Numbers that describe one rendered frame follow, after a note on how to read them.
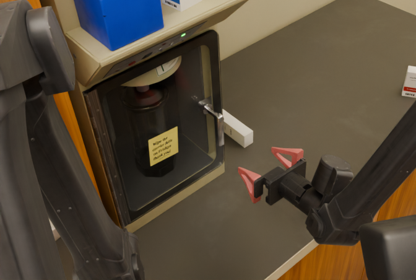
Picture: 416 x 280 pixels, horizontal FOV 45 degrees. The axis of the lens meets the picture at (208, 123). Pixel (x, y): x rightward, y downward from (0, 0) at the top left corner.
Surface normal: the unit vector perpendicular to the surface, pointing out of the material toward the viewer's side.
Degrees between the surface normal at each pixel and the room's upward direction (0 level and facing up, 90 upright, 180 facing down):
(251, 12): 90
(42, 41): 79
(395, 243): 44
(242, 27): 90
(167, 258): 0
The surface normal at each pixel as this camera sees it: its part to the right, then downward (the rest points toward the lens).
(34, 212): 0.98, -0.20
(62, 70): 0.18, 0.70
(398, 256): 0.08, -0.07
